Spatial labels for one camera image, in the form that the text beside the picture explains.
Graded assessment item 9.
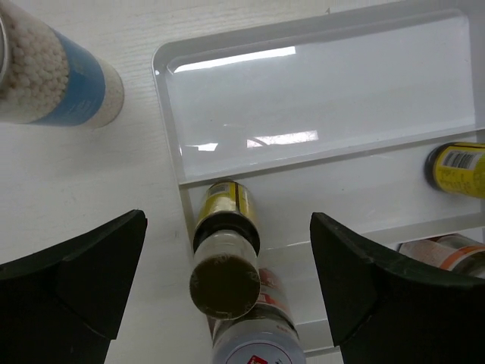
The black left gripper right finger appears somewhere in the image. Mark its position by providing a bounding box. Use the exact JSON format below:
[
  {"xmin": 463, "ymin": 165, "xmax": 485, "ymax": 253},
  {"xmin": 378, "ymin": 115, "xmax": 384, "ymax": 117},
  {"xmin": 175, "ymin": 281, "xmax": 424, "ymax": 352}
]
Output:
[{"xmin": 310, "ymin": 212, "xmax": 484, "ymax": 363}]

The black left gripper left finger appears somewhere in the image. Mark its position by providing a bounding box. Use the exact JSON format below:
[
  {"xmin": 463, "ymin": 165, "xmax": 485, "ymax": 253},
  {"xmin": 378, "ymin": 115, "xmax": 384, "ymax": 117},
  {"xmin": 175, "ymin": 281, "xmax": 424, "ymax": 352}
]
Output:
[{"xmin": 1, "ymin": 210, "xmax": 147, "ymax": 363}]

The white-lid spice jar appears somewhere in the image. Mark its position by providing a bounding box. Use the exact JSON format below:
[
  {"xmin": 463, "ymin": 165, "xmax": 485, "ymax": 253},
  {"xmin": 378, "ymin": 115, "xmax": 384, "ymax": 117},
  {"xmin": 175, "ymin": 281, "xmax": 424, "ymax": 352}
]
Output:
[
  {"xmin": 397, "ymin": 234, "xmax": 484, "ymax": 279},
  {"xmin": 209, "ymin": 268, "xmax": 306, "ymax": 364}
]

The yellow-label sauce bottle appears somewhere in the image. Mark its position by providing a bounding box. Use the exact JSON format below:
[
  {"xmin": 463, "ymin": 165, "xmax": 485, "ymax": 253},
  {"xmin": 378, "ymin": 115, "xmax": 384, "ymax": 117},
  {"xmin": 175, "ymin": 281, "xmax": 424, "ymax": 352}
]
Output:
[
  {"xmin": 424, "ymin": 142, "xmax": 484, "ymax": 199},
  {"xmin": 189, "ymin": 180, "xmax": 261, "ymax": 321}
]

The white divided tray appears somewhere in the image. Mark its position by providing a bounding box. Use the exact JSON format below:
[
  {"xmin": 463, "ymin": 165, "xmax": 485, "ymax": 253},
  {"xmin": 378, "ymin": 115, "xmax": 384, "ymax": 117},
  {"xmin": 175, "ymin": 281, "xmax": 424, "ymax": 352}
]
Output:
[{"xmin": 152, "ymin": 1, "xmax": 484, "ymax": 357}]

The left blue-label salt shaker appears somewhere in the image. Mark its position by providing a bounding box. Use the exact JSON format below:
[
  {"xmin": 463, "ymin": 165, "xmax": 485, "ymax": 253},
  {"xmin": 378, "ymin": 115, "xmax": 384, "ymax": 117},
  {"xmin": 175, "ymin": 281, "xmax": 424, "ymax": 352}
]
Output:
[{"xmin": 1, "ymin": 1, "xmax": 124, "ymax": 128}]

